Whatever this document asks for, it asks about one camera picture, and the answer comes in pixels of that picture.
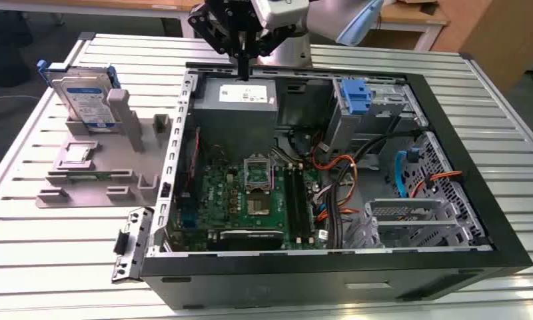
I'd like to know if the grey metal card retainer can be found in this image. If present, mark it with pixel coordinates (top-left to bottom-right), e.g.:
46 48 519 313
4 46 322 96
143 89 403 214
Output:
111 206 156 284

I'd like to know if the orange power wire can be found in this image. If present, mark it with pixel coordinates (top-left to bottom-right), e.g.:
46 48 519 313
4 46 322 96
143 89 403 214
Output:
410 170 466 198

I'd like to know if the thin red wire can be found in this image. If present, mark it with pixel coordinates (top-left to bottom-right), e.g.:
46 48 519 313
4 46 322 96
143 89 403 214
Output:
180 127 202 198

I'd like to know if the CPU socket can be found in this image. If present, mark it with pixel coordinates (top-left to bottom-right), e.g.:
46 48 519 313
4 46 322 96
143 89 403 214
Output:
247 193 279 217

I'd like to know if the black graphics card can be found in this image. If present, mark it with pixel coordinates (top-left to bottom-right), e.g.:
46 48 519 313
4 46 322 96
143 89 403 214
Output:
207 229 286 251

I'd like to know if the metal socket cover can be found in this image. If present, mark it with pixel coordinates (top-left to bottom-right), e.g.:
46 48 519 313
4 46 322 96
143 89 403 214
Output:
242 155 276 195

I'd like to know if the grey parts rack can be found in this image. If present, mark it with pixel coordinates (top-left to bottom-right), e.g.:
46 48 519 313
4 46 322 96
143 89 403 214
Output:
35 87 175 208

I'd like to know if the grey power supply unit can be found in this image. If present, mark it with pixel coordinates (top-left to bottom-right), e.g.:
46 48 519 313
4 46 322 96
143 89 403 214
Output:
190 77 280 161

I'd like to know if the blue drive latch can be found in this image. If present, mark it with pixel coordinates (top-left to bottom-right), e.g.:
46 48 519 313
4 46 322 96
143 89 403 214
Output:
340 79 375 116

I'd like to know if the wooden desk with white legs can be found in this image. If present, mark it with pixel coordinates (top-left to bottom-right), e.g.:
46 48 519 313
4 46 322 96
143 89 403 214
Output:
0 0 452 51

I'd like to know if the silver CPU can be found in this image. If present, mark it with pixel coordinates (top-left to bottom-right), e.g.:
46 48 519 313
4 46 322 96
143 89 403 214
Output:
66 145 94 163

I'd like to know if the blue data wire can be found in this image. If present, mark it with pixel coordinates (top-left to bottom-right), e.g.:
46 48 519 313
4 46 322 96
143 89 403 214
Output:
395 149 423 198

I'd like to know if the orange wire bundle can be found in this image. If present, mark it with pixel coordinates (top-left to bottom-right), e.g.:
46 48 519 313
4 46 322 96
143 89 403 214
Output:
310 155 362 223

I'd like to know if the blue expansion slot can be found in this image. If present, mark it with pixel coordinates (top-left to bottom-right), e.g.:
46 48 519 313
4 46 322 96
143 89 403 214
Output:
180 212 200 231

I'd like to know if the green motherboard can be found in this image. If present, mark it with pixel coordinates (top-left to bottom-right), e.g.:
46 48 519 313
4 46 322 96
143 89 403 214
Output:
167 159 328 251

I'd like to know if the grey optical drive cage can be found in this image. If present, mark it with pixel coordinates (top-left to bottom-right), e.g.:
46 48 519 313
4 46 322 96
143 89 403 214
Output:
327 78 428 156

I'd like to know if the black RAM slot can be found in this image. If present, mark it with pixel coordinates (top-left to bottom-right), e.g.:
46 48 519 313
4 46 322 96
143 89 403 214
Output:
295 165 316 244
283 165 306 244

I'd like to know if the black office chair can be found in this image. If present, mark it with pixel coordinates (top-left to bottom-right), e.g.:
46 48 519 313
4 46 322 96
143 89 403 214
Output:
0 9 35 88

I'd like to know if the green RAM stick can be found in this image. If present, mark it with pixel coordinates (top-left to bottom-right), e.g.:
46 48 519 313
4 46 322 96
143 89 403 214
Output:
68 170 118 181

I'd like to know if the black PC case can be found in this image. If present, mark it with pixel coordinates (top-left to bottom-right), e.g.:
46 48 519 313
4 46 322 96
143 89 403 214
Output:
138 61 533 311

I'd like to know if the brown wooden cabinet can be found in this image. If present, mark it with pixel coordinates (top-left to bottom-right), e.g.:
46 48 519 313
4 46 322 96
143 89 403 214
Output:
431 0 533 96

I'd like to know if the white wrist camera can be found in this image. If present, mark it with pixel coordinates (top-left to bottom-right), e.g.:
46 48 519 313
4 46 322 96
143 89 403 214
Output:
252 0 311 31

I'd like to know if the black cable bundle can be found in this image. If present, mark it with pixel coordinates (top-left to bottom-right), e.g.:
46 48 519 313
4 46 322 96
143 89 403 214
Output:
327 130 431 250

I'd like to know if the hard disk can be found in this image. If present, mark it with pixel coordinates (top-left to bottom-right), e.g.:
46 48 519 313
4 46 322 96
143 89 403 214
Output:
36 59 119 129

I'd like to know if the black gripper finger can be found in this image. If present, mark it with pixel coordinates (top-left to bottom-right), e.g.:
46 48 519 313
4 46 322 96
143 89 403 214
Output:
244 27 295 82
187 5 247 82

